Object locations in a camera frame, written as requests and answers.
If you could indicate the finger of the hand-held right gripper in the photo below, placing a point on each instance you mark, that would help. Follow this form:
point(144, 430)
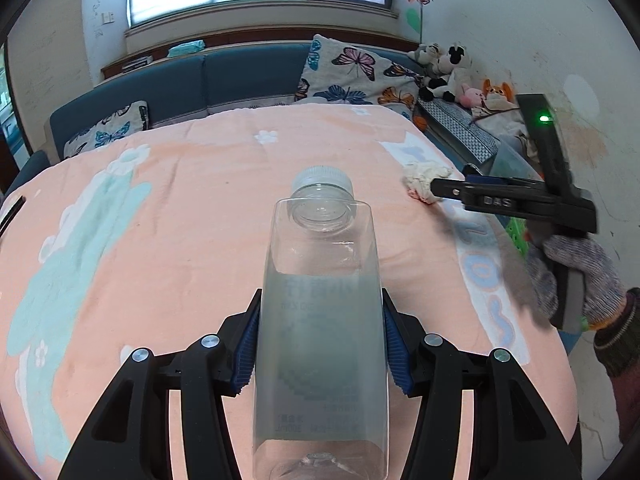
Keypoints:
point(447, 189)
point(477, 176)

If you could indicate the grey white plush toy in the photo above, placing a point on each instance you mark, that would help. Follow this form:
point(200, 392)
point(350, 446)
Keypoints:
point(427, 54)

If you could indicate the person's right hand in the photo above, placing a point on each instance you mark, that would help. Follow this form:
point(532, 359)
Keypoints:
point(600, 280)

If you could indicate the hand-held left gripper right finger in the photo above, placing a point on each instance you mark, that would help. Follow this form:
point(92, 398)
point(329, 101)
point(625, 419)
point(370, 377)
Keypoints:
point(397, 355)

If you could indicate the person's right forearm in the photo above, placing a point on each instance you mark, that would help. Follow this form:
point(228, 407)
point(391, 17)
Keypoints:
point(622, 340)

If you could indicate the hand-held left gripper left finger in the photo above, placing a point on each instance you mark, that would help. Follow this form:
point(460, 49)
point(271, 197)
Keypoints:
point(246, 355)

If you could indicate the blue sofa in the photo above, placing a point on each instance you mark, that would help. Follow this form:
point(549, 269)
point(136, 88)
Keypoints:
point(240, 75)

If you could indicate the small orange ball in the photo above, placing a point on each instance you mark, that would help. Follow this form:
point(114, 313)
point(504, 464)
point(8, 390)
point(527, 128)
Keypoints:
point(421, 123)

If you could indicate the peach printed blanket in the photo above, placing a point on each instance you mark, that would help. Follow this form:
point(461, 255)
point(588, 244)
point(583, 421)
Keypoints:
point(175, 210)

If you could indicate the white tissue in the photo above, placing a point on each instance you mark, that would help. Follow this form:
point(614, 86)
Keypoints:
point(420, 180)

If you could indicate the orange fox plush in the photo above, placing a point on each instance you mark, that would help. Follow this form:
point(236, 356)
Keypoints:
point(496, 92)

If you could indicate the beige cloth bag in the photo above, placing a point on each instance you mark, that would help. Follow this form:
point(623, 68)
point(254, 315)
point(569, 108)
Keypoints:
point(505, 125)

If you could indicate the grey patterned seat cover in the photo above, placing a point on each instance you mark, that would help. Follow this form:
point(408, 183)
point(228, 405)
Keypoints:
point(457, 127)

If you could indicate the teal tissue packet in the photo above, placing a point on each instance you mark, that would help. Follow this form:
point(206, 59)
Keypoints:
point(185, 48)

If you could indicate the black white cow plush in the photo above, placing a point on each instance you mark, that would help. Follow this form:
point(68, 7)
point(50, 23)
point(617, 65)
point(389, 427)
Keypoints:
point(450, 72)

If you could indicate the books on window sill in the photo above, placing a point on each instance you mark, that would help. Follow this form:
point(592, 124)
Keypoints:
point(138, 63)

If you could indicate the white wall switch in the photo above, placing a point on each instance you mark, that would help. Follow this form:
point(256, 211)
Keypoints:
point(107, 17)

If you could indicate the green plastic basket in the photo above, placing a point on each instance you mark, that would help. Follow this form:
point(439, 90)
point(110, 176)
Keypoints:
point(515, 232)

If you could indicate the clear plastic bottle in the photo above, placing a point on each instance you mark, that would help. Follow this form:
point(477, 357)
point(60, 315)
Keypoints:
point(320, 320)

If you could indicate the pink plush toy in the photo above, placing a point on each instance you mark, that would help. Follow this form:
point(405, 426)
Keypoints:
point(472, 96)

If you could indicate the large butterfly print pillow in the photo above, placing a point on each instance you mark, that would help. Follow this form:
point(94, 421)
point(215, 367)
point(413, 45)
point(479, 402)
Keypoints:
point(345, 70)

